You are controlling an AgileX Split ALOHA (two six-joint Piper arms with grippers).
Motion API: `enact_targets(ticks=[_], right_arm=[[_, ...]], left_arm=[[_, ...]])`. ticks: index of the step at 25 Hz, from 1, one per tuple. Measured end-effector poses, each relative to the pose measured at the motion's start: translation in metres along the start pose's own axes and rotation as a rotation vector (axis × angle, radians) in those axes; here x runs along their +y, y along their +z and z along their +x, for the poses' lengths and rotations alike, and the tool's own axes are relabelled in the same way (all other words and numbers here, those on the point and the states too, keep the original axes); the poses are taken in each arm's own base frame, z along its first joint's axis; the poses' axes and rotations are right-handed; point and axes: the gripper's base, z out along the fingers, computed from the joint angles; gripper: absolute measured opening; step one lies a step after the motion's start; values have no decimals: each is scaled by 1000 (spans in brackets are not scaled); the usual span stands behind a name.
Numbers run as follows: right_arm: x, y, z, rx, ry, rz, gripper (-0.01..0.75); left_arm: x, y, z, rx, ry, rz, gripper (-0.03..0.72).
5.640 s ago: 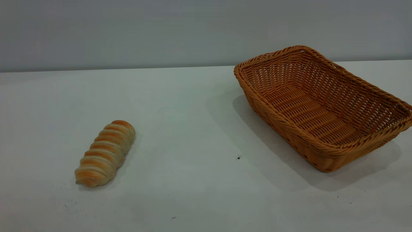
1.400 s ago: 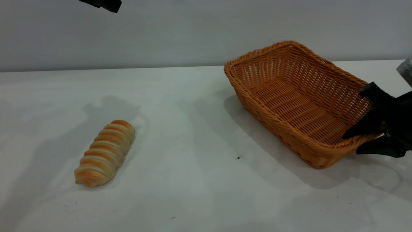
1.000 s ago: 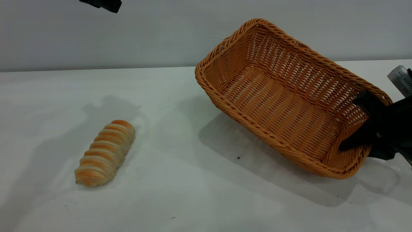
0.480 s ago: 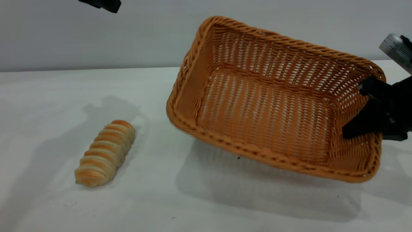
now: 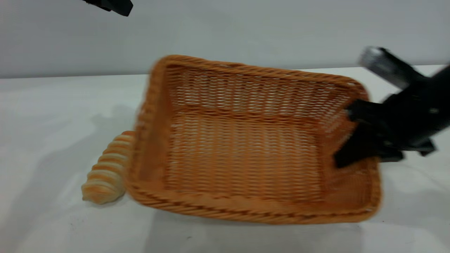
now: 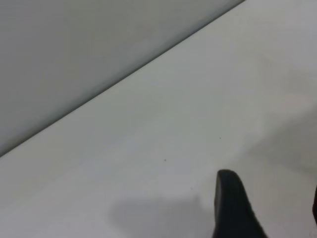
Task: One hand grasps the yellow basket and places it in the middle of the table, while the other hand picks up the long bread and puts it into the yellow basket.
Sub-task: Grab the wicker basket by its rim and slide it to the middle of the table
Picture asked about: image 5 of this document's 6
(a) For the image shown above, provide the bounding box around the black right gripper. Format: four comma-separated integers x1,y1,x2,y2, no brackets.
333,78,441,168

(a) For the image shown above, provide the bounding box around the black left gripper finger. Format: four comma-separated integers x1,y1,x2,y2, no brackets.
83,0,134,17

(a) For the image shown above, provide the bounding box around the orange woven wicker basket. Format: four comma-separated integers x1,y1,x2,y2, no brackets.
125,54,384,225

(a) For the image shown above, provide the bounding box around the striped twisted bread roll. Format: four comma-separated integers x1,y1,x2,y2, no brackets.
82,131,136,205

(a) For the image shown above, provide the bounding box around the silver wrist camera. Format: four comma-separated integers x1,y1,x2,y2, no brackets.
358,46,428,90

